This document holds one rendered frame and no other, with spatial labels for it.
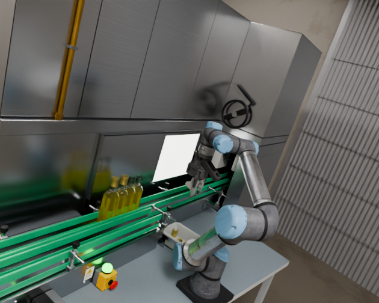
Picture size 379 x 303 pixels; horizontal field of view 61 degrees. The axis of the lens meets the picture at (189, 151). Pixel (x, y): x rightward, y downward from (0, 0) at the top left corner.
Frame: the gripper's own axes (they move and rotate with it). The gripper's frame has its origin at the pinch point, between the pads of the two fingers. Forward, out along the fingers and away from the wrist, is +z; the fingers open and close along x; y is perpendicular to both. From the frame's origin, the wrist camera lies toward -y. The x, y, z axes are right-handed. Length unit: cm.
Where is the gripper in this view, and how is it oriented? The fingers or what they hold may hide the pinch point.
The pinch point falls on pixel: (195, 193)
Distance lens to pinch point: 156.4
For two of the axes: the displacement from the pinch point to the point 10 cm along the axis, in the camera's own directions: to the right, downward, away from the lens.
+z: -2.9, 9.2, 2.7
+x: -5.3, 0.7, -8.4
